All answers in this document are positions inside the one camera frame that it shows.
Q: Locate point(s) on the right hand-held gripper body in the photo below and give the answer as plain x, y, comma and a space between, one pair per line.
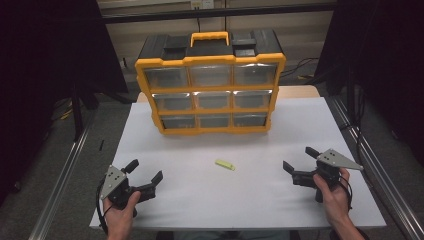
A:
333, 160

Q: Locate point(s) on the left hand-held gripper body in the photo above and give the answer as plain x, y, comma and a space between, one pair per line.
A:
115, 181

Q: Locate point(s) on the small yellow-green block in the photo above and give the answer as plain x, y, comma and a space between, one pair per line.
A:
225, 164

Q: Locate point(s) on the clear plastic drawer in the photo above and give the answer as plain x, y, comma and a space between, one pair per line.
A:
213, 120

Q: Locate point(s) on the yellow black organizer cabinet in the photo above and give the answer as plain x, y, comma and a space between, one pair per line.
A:
210, 50

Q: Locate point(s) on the person's left hand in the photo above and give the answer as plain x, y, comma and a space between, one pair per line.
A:
120, 220

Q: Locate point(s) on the person's right hand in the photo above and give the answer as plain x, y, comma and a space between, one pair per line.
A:
336, 200

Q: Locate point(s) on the small black floor piece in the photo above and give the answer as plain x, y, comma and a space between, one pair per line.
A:
101, 145

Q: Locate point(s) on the black metal stand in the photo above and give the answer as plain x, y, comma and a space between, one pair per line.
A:
77, 113

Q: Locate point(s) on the set of clear drawers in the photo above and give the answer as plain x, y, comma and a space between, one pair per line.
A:
166, 77

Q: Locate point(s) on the black curtain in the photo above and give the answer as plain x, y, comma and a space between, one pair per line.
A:
383, 66
40, 66

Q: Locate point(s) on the black horizontal bar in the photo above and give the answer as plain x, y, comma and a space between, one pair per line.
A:
216, 13

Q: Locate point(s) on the metal floor rail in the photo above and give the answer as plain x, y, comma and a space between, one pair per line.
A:
380, 173
63, 176

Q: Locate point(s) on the white wall outlet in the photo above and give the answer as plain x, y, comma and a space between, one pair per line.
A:
202, 4

